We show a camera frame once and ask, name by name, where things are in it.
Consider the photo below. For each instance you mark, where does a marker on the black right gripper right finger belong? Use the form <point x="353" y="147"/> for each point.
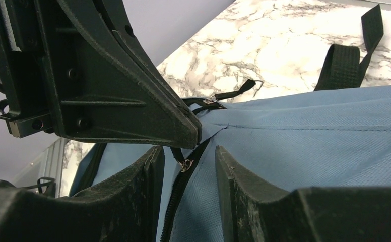
<point x="253" y="209"/>

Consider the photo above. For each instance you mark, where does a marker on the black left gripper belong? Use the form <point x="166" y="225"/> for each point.
<point x="76" y="69"/>

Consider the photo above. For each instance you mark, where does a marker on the blue student backpack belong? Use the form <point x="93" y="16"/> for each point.
<point x="335" y="136"/>

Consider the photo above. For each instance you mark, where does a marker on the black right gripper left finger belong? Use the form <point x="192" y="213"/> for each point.
<point x="124" y="207"/>

